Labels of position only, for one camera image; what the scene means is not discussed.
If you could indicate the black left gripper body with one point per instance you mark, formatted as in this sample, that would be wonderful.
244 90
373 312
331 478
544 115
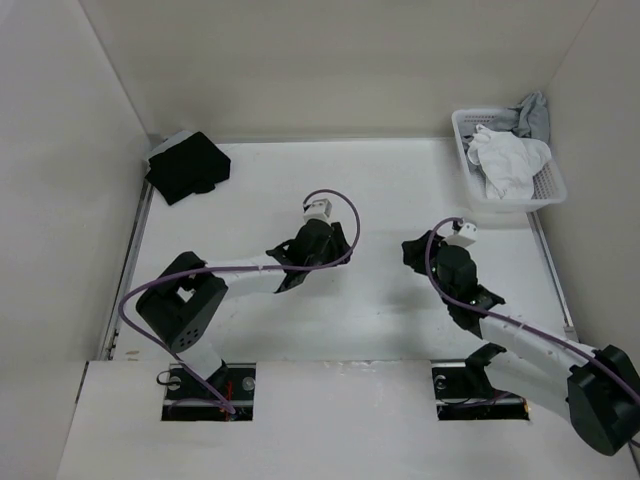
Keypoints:
313 260

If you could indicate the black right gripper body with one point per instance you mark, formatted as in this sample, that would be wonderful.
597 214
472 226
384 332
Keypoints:
434 263

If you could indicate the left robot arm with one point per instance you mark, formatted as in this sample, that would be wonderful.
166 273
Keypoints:
180 309

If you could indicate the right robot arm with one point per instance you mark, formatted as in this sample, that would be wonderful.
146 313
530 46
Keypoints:
595 390

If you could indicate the folded black tank top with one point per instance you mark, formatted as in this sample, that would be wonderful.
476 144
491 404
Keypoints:
192 167

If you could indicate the grey tank top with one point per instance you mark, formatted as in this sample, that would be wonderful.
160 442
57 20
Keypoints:
528 119

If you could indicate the white folded tank top underneath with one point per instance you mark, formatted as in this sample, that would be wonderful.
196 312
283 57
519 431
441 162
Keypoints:
169 143

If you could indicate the white plastic basket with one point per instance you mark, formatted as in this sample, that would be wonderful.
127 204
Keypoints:
549 186

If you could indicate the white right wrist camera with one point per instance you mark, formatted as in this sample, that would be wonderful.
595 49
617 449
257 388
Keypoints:
464 234

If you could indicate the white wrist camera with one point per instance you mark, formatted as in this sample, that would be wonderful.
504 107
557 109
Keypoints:
464 234
319 209

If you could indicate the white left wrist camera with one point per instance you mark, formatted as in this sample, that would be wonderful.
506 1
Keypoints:
319 209

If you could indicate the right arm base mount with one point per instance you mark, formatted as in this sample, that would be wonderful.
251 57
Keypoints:
463 391

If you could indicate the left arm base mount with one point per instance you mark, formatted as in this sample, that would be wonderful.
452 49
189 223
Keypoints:
186 400

